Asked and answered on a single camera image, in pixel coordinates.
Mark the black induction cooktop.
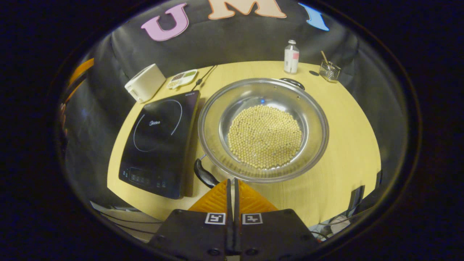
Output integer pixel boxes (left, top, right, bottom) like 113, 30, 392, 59
119, 91, 201, 200

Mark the dark furniture frame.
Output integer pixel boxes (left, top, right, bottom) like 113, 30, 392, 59
346, 170, 383, 218

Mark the steel pot with black handles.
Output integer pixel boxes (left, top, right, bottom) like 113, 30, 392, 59
194, 77, 330, 189

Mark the white toaster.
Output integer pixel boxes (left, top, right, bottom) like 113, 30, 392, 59
124, 63, 166, 103

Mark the clear glass holder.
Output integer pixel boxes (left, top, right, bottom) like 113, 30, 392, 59
319, 61, 341, 83

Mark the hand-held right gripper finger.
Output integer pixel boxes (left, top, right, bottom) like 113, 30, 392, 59
148, 178, 232, 261
234, 178, 321, 261

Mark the pile of yellow soybeans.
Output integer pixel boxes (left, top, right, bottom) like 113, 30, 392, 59
227, 105, 303, 170

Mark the black power cable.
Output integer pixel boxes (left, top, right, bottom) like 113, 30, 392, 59
191, 65, 218, 91

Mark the white divided dish of beans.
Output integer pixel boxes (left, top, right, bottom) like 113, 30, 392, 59
167, 69, 198, 90

